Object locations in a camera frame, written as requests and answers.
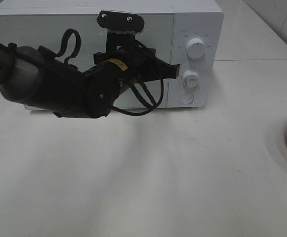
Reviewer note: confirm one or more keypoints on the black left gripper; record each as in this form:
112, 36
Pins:
123, 67

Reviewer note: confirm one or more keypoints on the white timer knob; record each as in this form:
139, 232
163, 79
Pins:
191, 79

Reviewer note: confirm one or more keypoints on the round white door button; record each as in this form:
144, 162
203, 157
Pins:
186, 98

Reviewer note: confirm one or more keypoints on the white microwave door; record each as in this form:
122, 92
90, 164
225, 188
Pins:
47, 30

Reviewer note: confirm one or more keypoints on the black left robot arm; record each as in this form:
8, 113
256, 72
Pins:
35, 77

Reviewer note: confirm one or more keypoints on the upper white power knob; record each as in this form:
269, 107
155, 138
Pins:
196, 47

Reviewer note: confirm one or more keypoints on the white microwave oven body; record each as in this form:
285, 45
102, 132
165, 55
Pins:
192, 18

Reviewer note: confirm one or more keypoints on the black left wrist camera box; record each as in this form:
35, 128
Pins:
120, 21

